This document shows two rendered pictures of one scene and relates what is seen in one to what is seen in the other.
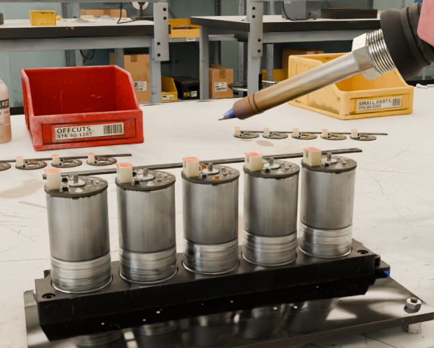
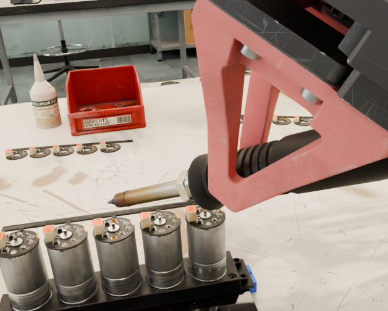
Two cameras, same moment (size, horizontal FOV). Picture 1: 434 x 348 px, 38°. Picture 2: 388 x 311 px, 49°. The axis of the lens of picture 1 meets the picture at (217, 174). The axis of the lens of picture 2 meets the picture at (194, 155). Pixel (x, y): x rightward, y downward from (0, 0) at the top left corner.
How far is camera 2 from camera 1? 0.12 m
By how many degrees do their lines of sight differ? 13
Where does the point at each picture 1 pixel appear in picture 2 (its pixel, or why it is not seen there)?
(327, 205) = (201, 249)
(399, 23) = (201, 175)
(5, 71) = (109, 23)
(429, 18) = (212, 184)
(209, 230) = (112, 271)
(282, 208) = (165, 254)
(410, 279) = (274, 287)
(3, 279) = not seen: hidden behind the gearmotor
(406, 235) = (291, 236)
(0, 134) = (52, 121)
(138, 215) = (58, 265)
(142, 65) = not seen: hidden behind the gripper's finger
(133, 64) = not seen: hidden behind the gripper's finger
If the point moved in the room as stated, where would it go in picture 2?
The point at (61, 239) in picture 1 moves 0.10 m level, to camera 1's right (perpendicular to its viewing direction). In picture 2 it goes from (7, 281) to (177, 292)
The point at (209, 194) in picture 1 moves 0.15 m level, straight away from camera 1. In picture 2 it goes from (107, 249) to (159, 144)
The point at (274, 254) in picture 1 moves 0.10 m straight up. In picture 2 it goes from (162, 282) to (146, 132)
